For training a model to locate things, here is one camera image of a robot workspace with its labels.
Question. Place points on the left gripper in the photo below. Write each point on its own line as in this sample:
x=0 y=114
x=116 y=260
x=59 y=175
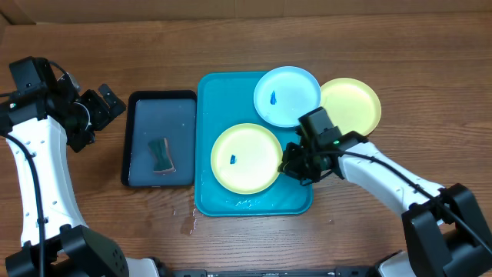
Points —
x=104 y=114

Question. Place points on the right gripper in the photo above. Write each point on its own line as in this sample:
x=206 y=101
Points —
x=292 y=163

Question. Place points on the yellow-green plate front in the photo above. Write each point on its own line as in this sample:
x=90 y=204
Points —
x=245 y=158

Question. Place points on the yellow-green plate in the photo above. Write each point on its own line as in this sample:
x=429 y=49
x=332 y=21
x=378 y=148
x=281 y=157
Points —
x=351 y=105
x=245 y=158

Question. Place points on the green scrubbing sponge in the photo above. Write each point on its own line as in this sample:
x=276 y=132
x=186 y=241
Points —
x=160 y=152

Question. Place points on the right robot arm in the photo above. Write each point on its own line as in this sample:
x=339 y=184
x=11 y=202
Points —
x=445 y=231

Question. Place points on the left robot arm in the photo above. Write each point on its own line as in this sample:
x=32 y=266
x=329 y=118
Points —
x=43 y=118

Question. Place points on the black plastic tray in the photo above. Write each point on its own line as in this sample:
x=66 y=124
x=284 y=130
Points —
x=154 y=115

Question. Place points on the teal plastic tray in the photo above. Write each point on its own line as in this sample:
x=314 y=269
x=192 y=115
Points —
x=226 y=99

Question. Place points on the light blue plate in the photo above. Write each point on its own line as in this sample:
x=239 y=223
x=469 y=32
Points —
x=284 y=94

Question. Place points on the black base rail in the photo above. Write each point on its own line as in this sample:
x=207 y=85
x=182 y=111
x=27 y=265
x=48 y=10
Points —
x=342 y=271

